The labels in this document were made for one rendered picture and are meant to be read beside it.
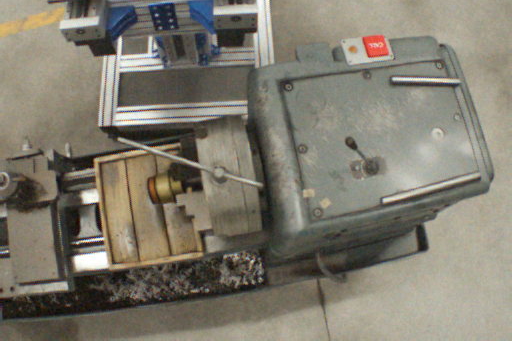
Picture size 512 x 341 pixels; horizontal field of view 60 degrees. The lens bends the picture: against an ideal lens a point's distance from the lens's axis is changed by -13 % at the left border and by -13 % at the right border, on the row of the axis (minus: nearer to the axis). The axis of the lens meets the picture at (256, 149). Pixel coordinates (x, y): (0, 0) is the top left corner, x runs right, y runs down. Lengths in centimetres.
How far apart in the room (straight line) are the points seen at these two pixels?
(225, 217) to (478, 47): 221
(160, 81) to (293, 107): 130
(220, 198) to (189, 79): 129
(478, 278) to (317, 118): 167
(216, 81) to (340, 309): 124
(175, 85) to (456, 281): 172
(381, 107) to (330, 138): 16
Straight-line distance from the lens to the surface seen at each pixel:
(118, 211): 157
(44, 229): 155
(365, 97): 126
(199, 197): 131
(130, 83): 246
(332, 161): 119
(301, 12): 286
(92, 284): 188
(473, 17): 321
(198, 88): 240
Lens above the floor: 238
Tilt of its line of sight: 72 degrees down
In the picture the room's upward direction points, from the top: 3 degrees clockwise
